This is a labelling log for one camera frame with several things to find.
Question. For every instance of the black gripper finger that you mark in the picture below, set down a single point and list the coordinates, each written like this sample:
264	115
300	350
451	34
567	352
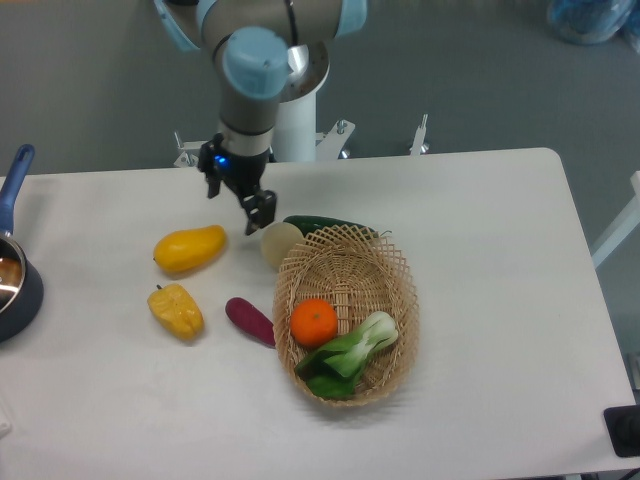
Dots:
209	157
260	209

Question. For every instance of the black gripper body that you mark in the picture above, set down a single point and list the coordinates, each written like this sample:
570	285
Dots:
241	173

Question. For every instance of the yellow mango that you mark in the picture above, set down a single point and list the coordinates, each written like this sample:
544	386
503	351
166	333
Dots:
185	250

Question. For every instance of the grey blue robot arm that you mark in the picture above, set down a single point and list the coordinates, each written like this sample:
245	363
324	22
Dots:
271	60

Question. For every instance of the pale round onion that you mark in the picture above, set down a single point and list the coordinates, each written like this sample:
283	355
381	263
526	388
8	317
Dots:
277	240

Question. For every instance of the dark green cucumber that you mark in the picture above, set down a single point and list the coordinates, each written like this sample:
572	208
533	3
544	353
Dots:
307	224

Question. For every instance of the purple sweet potato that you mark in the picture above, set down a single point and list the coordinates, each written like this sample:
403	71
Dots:
246	317

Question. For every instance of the woven wicker basket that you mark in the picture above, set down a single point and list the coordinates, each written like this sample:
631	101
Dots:
357	276

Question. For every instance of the orange tangerine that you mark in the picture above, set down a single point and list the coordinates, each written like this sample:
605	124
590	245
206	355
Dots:
313	323

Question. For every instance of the yellow bell pepper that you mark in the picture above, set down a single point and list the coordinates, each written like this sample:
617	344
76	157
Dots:
176	311

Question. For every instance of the green bok choy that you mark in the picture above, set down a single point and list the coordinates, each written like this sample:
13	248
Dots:
333	370

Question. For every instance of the blue plastic bag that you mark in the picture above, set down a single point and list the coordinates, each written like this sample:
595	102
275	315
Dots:
595	22

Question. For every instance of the black device at edge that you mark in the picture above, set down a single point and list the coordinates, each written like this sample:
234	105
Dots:
623	428

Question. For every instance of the white metal base frame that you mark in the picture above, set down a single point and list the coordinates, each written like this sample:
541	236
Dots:
329	145

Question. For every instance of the blue handled saucepan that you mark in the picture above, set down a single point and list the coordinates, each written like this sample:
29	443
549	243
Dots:
22	289

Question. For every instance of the white frame at right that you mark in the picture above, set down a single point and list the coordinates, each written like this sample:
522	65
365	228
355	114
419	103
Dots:
619	229

